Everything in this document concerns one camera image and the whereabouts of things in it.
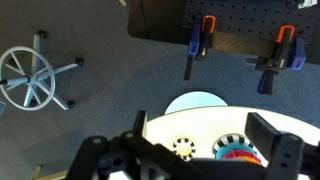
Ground black perforated workbench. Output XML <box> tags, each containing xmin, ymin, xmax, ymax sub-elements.
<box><xmin>127</xmin><ymin>0</ymin><xmax>320</xmax><ymax>66</ymax></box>

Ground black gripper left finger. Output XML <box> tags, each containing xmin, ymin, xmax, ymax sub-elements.
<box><xmin>133</xmin><ymin>109</ymin><xmax>148</xmax><ymax>139</ymax></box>

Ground small black white striped ring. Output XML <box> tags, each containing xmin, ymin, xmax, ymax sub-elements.
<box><xmin>171</xmin><ymin>136</ymin><xmax>197</xmax><ymax>162</ymax></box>

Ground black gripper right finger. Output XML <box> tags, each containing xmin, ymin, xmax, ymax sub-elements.
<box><xmin>244</xmin><ymin>111</ymin><xmax>283</xmax><ymax>162</ymax></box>

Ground blue orange bar clamp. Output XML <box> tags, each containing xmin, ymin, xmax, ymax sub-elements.
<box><xmin>245</xmin><ymin>24</ymin><xmax>307</xmax><ymax>96</ymax></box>
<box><xmin>183</xmin><ymin>14</ymin><xmax>217</xmax><ymax>82</ymax></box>

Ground grey stool base with footring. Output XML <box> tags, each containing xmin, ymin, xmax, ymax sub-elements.
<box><xmin>0</xmin><ymin>29</ymin><xmax>85</xmax><ymax>112</ymax></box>

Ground orange stacking ring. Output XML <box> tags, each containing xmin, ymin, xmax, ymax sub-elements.
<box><xmin>244</xmin><ymin>155</ymin><xmax>265</xmax><ymax>166</ymax></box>

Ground teal stacking ring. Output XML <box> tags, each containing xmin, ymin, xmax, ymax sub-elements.
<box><xmin>214</xmin><ymin>142</ymin><xmax>260</xmax><ymax>161</ymax></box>

